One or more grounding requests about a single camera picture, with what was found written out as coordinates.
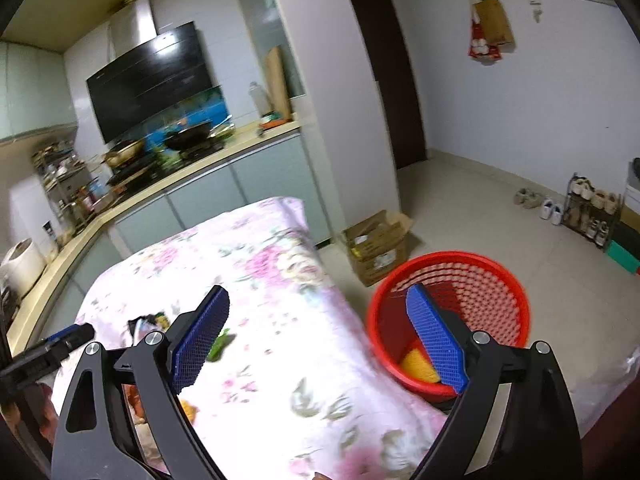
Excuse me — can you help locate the green wrapper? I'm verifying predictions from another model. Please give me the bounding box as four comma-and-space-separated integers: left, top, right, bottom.
207, 327, 236, 363

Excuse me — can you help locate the wooden cutting board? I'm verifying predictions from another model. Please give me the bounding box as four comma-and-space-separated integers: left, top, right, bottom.
264, 46, 293, 121

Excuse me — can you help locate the shoe rack with shoes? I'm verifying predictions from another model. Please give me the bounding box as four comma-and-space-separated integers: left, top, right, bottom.
560, 172, 623, 250

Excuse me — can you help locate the clear plastic bottle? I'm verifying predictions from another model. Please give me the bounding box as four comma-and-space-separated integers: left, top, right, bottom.
248, 81, 271, 118

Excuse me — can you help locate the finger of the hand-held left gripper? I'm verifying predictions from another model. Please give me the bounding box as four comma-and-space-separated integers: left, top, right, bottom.
42, 323, 96, 356

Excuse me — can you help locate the open cardboard box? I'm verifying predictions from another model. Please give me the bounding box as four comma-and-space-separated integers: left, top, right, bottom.
341, 210, 422, 287

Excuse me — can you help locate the brown paper bag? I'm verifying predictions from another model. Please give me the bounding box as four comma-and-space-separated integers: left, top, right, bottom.
472, 0, 516, 53

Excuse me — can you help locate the pale green upper cabinet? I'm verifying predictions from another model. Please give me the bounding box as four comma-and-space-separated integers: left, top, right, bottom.
0, 40, 80, 143

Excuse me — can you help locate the white pair of shoes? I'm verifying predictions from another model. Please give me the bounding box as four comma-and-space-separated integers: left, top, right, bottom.
540, 199, 565, 225

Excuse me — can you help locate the red plastic basket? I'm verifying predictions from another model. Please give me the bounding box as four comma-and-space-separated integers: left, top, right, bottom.
365, 251, 531, 401

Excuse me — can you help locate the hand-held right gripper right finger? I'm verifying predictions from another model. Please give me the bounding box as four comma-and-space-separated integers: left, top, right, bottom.
405, 284, 586, 480

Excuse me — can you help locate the dark snack wrapper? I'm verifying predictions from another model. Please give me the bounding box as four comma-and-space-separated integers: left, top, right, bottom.
125, 312, 173, 346

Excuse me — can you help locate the black range hood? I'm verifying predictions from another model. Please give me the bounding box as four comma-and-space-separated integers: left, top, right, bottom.
86, 0, 216, 145

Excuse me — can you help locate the black wok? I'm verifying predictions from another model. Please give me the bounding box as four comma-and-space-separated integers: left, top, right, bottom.
164, 121, 216, 152

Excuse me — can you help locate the kitchen counter with cabinets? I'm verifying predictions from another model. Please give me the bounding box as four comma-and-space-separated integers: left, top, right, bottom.
0, 120, 333, 356

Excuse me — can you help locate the white rice cooker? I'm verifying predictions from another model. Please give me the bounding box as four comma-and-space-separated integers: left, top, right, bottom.
0, 240, 48, 301

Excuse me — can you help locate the frosted glass partition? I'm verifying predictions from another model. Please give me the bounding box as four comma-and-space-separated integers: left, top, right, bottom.
232, 0, 306, 101

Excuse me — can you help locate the dark brown door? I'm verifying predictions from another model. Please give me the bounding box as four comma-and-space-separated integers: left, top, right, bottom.
339, 0, 428, 171

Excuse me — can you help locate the black gas stove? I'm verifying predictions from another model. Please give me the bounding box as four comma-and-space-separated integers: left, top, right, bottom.
105, 142, 226, 188

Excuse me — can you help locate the green box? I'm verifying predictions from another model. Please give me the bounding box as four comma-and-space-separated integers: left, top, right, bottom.
605, 240, 640, 276

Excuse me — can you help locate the metal spice rack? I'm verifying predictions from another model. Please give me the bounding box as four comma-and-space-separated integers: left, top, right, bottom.
31, 140, 108, 233

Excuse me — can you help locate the pink floral blanket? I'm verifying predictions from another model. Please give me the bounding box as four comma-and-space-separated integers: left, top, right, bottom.
50, 196, 451, 480

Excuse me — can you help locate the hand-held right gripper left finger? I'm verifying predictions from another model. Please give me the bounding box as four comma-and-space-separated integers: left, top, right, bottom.
50, 284, 231, 480

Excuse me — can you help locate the gold cooking pot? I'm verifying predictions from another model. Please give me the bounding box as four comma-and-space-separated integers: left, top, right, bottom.
102, 139, 147, 168

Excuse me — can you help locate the blue backsplash picture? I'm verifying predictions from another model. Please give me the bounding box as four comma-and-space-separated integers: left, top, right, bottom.
142, 85, 231, 148

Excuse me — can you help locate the red hanging bag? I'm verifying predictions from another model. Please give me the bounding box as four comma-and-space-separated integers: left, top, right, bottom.
467, 0, 503, 66

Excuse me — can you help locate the yellow sponge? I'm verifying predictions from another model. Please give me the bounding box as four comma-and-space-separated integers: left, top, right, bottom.
400, 347, 443, 385

